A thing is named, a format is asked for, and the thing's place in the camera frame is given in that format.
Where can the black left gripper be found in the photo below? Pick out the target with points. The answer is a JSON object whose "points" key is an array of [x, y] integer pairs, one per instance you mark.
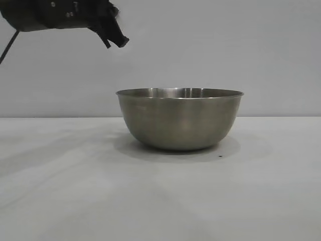
{"points": [[113, 30]]}

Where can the stainless steel mixing bowl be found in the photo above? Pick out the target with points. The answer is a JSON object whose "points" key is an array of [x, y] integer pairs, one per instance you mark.
{"points": [[179, 120]]}

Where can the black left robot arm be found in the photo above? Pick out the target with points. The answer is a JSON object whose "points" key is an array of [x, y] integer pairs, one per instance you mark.
{"points": [[45, 15]]}

